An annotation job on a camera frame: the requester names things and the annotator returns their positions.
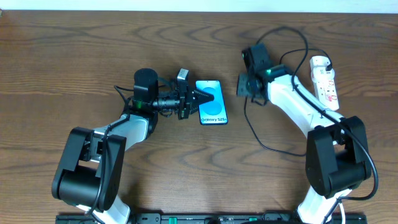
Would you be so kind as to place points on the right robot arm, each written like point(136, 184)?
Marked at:
point(337, 159)

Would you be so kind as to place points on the white power strip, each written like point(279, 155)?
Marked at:
point(322, 74)

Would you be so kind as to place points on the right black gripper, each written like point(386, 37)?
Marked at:
point(243, 85)

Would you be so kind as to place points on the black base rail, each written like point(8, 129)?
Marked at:
point(269, 217)

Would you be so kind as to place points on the blue Galaxy smartphone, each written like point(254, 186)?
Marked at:
point(212, 112)

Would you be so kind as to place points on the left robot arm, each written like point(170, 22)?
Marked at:
point(89, 172)

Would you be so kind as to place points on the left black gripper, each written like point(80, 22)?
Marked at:
point(184, 102)

